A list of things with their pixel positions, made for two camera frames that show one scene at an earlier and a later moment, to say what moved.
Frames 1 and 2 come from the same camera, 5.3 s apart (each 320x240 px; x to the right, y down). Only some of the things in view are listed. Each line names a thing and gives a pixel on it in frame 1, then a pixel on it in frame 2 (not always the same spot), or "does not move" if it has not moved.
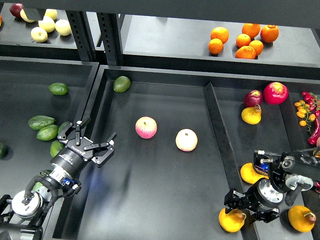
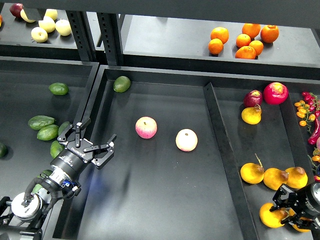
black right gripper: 263,195 → 307,199
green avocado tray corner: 121,84 does not move
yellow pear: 233,221 → 273,219
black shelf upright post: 109,34 does not move
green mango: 42,173 does not move
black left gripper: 73,159 does not move
